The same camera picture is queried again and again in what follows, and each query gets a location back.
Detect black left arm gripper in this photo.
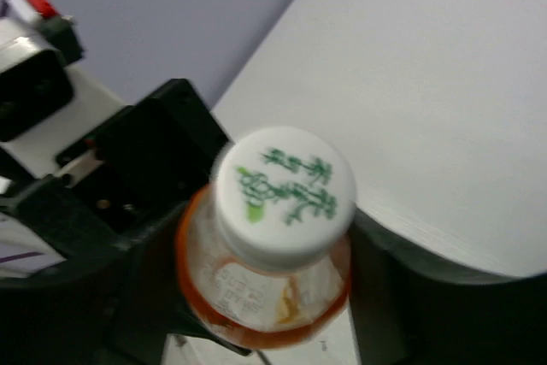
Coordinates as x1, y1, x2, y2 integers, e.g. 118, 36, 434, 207
1, 79, 226, 262

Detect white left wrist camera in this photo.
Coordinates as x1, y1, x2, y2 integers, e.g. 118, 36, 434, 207
1, 0, 123, 177

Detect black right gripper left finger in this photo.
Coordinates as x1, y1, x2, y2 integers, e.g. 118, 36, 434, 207
1, 202, 250, 364

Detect long orange label bottle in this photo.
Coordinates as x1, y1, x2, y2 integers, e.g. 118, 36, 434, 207
175, 127, 356, 350

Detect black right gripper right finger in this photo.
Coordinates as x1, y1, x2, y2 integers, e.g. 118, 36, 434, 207
350, 211, 546, 364

